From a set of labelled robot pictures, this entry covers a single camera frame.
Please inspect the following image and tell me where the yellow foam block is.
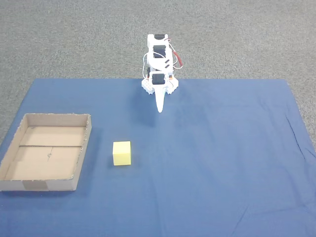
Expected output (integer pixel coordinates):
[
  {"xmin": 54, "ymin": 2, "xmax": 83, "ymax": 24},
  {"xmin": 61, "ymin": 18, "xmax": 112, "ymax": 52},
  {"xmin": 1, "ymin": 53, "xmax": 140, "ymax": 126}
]
[{"xmin": 113, "ymin": 141, "xmax": 132, "ymax": 166}]

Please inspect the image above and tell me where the shallow cardboard box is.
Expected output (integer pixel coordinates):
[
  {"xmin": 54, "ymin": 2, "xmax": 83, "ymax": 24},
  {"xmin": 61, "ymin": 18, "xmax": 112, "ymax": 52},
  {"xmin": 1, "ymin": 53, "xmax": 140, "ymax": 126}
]
[{"xmin": 0, "ymin": 113, "xmax": 93, "ymax": 192}]

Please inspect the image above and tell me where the blue cloth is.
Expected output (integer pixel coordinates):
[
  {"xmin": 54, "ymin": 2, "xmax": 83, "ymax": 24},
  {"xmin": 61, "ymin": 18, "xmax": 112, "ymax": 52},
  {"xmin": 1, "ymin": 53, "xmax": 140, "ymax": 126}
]
[{"xmin": 0, "ymin": 78, "xmax": 316, "ymax": 237}]

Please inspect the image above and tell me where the white cable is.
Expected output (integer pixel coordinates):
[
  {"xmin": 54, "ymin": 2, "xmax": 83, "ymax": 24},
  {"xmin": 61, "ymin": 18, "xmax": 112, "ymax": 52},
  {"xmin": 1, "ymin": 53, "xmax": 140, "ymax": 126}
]
[{"xmin": 142, "ymin": 52, "xmax": 150, "ymax": 81}]

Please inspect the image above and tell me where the red cable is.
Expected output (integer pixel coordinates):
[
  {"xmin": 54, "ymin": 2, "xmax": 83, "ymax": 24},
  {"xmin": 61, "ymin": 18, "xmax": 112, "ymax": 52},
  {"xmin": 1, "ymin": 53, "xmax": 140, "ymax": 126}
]
[{"xmin": 163, "ymin": 38, "xmax": 185, "ymax": 70}]

